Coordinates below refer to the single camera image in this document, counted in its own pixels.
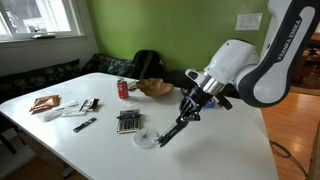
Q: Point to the small black bar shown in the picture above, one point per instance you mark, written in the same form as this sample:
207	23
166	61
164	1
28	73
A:
84	124

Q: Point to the brown wooden leaf bowl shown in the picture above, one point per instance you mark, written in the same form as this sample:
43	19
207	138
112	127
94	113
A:
154	87

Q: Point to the white round disc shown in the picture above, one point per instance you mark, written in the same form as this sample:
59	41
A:
145	138

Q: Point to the white wall outlet plate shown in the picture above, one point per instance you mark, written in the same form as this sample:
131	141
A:
249	22

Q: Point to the white franka robot arm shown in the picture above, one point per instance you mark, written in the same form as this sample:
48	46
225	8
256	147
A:
261	80

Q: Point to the blue tape roll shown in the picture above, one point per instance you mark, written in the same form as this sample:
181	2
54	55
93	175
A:
210	104

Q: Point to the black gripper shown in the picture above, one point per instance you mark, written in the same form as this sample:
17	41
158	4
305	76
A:
190	106

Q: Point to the red soda can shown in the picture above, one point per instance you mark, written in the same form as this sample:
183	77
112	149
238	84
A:
122	89

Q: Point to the dark snack wrapper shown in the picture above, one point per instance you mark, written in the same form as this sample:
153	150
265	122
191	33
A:
89	105

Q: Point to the dark floral bench cushion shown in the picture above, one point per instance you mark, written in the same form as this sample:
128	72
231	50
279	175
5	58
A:
109	65

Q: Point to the white plastic wrapper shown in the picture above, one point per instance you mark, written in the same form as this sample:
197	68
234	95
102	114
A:
68	109

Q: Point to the orange snack packet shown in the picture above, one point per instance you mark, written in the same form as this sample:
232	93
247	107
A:
44	103

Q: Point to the black backpack on bench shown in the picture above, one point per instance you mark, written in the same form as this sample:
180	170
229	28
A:
147	64

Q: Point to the grey calculator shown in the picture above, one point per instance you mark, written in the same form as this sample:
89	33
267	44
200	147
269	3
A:
129	121

